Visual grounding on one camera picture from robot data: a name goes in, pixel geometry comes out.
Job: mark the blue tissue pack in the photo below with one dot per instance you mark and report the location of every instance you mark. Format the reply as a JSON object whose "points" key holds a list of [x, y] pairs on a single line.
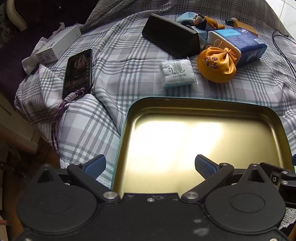
{"points": [[245, 44]]}

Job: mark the gold metal tin tray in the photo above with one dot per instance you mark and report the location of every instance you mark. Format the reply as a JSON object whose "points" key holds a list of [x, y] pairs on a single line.
{"points": [[185, 139]]}

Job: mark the black triangular case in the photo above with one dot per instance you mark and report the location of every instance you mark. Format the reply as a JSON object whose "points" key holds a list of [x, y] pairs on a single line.
{"points": [[168, 34]]}

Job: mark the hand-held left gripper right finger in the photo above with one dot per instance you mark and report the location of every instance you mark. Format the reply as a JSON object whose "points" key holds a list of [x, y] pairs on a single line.
{"points": [[204, 166]]}

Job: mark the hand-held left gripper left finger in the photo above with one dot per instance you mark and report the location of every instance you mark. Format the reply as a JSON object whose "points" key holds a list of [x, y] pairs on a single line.
{"points": [[96, 165]]}

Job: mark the orange cloth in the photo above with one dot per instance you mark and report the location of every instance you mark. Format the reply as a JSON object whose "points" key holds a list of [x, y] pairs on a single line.
{"points": [[212, 22]]}

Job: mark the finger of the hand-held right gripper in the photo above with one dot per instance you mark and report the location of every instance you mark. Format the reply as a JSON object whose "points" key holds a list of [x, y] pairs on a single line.
{"points": [[283, 177]]}

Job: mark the white packet of face masks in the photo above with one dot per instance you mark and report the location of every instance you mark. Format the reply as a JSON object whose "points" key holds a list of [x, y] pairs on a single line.
{"points": [[177, 73]]}

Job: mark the beige cardboard box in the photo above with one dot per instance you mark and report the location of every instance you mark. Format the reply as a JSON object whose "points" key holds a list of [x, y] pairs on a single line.
{"points": [[13, 129]]}

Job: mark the grey plaid bedsheet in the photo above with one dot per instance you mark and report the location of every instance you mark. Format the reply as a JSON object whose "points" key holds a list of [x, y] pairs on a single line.
{"points": [[129, 76]]}

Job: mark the blue face mask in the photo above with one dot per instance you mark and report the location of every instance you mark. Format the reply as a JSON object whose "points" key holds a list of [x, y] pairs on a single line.
{"points": [[185, 17]]}

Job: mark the white phone box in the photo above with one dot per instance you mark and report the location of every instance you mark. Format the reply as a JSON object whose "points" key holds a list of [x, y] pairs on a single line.
{"points": [[57, 44]]}

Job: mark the gold cardboard box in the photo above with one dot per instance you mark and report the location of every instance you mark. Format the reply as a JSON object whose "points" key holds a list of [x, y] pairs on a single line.
{"points": [[247, 29]]}

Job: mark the small cartoon figurine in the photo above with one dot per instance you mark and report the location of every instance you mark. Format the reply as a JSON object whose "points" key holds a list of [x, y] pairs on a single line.
{"points": [[198, 20]]}

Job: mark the grey lace-trimmed cloth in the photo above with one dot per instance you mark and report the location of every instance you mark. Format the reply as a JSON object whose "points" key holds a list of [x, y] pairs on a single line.
{"points": [[101, 11]]}

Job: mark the black smartphone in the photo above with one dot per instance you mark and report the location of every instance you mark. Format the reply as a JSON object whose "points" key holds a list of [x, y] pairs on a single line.
{"points": [[78, 69]]}

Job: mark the dark tufted headboard cream frame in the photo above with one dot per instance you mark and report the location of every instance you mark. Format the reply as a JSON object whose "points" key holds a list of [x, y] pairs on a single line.
{"points": [[16, 16]]}

